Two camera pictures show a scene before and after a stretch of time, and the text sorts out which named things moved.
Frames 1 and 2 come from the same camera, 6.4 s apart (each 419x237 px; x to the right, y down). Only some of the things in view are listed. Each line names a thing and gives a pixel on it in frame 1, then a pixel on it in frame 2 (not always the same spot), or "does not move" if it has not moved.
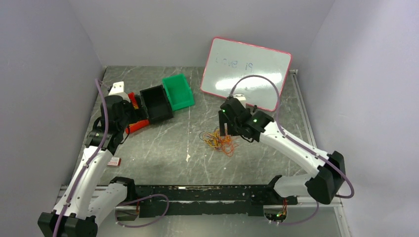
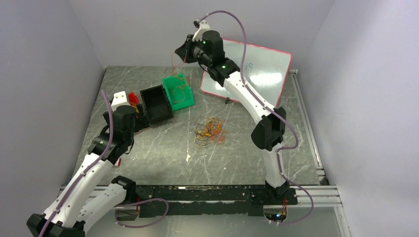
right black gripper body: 238,126 to 192,50
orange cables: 225,143 to 211,130
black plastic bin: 156,104 does not move
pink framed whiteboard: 228,61 does not move
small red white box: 115,161 does not move
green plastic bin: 179,92 does not move
